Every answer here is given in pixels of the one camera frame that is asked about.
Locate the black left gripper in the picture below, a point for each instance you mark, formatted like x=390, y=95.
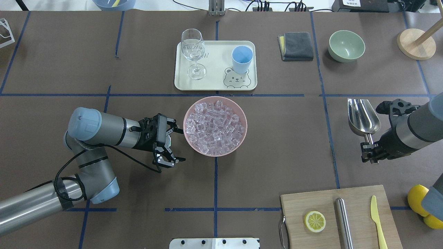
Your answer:
x=144, y=142

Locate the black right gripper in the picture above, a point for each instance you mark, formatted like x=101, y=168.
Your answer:
x=390, y=140

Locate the metal ice scoop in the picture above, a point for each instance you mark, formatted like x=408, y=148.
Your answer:
x=362, y=118

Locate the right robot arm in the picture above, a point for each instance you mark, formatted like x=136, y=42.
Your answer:
x=413, y=127

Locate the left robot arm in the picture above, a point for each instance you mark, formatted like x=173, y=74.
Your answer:
x=88, y=135

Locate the pink bowl of ice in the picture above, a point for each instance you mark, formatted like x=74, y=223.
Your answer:
x=215, y=126

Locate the light blue plastic cup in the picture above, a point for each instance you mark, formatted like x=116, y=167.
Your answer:
x=242, y=57

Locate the wooden cup stand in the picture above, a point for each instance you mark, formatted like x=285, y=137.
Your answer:
x=417, y=41

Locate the whole yellow lemon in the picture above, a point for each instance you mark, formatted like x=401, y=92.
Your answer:
x=415, y=197

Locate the yellow plastic knife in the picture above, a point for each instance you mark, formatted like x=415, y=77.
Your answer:
x=376, y=219

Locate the steel cylinder rod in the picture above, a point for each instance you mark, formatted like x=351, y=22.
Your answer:
x=343, y=224

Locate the cream bear tray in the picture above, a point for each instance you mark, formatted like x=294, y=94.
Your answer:
x=220, y=74

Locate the lemon half slice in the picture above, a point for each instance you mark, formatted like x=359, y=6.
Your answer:
x=315, y=221

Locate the wooden cutting board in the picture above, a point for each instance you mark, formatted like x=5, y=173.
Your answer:
x=363, y=230

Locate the clear wine glass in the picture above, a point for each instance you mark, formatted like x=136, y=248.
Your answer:
x=193, y=49

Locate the green ceramic bowl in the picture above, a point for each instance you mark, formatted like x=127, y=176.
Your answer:
x=345, y=46

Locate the dark grey folded cloth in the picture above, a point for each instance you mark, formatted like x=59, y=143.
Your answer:
x=296, y=47

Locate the yellow plastic fork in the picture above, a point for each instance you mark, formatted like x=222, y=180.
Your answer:
x=115, y=4

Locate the blue bowl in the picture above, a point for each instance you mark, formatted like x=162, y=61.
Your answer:
x=105, y=5

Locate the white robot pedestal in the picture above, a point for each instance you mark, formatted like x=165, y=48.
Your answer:
x=215, y=243

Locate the aluminium frame post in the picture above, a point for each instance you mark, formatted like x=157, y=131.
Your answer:
x=216, y=7

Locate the white wire cup rack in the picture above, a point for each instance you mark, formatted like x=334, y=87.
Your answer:
x=6, y=35

